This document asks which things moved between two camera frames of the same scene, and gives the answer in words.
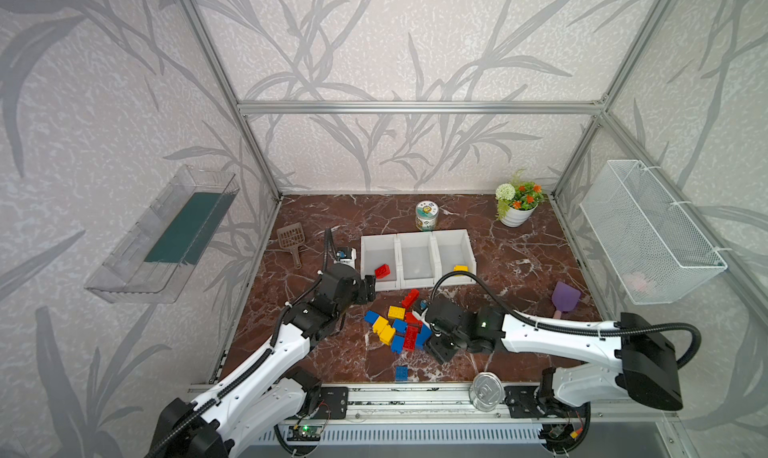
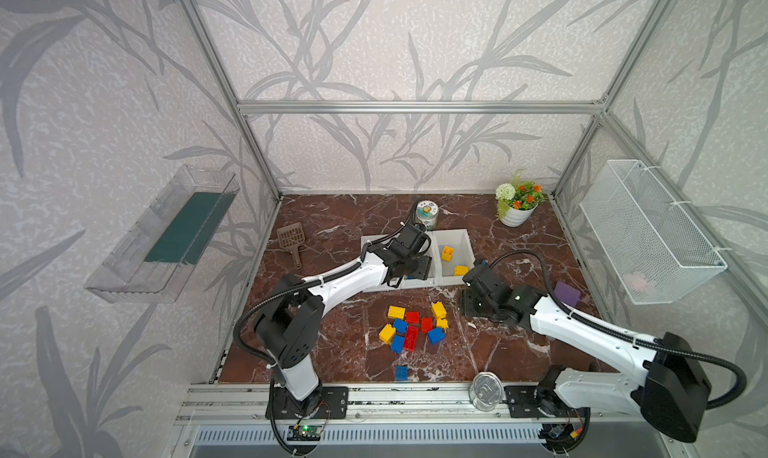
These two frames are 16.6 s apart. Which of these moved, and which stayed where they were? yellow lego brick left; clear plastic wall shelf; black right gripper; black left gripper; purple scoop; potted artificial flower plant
Moved: black right gripper; black left gripper
Stayed: clear plastic wall shelf; purple scoop; yellow lego brick left; potted artificial flower plant
